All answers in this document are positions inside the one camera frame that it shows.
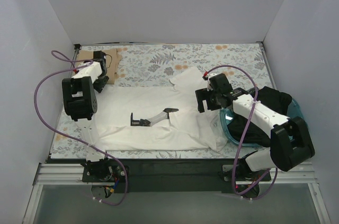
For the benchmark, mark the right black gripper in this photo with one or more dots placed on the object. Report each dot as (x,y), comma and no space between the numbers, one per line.
(202,99)

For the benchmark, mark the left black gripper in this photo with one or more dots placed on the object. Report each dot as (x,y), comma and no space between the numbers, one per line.
(101,82)

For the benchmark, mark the white printed t-shirt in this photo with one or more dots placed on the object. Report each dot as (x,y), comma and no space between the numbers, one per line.
(152,118)

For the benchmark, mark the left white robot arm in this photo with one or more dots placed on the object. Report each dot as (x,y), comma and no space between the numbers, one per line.
(80,104)

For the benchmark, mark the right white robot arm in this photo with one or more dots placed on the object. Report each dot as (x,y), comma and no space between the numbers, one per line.
(287,142)

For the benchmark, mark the teal plastic basket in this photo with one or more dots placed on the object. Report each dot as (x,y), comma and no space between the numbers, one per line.
(233,124)

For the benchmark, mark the folded tan t-shirt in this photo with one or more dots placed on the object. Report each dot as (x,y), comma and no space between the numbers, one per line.
(112,61)

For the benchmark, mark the floral table cloth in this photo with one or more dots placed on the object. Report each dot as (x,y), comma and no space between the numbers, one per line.
(148,65)

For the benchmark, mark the black t-shirt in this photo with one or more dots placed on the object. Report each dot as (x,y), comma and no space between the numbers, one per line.
(259,114)

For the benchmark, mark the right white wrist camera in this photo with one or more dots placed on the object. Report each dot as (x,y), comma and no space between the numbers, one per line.
(207,76)

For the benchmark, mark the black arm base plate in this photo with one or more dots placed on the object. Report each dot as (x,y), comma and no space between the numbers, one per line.
(162,175)

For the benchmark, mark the aluminium frame rail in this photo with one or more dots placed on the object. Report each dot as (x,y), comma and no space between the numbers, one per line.
(72,174)

